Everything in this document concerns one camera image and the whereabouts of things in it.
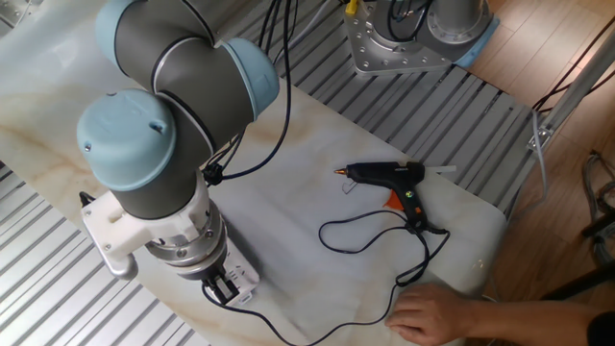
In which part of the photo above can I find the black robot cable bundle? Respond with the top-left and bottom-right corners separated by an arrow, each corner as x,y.
201,0 -> 433,187

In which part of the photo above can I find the black floor cable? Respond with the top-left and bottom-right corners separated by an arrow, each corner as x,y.
531,16 -> 615,114

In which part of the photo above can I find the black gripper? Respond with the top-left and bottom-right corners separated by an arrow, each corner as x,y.
191,261 -> 241,305

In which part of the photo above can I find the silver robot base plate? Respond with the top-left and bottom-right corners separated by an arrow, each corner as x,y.
345,0 -> 455,76

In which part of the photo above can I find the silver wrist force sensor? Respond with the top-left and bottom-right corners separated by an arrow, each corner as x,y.
143,206 -> 230,280

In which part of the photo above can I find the silver corner bracket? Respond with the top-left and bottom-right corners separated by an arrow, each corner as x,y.
0,0 -> 44,33

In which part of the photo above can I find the grey cable bundle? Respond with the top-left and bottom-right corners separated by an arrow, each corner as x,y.
580,151 -> 615,265

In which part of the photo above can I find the white marble pattern board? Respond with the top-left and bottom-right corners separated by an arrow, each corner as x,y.
0,0 -> 509,346

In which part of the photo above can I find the person's bare hand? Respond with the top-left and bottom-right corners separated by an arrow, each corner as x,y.
383,283 -> 475,346

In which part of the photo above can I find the thin grey hanging cable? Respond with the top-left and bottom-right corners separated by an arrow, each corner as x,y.
530,110 -> 550,203

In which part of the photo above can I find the black hot glue gun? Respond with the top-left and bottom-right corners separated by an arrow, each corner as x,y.
334,161 -> 457,235

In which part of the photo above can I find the black power cord with plug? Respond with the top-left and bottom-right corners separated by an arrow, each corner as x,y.
201,210 -> 453,346

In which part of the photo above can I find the aluminium frame beam with bracket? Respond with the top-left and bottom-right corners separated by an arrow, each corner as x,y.
526,28 -> 615,155

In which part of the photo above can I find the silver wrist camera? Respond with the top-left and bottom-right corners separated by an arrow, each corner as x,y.
98,244 -> 139,282

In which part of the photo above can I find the black shirt sleeve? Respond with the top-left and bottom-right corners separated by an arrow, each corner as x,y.
586,311 -> 615,346

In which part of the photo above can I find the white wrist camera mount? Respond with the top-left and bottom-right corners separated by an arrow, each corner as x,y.
80,170 -> 227,263

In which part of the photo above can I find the white power strip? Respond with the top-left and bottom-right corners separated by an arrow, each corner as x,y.
223,237 -> 260,309

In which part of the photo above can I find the person's bare forearm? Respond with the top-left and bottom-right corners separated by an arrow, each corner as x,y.
463,300 -> 597,346

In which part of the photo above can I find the black chair leg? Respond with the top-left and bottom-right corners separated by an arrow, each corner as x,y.
537,210 -> 615,309

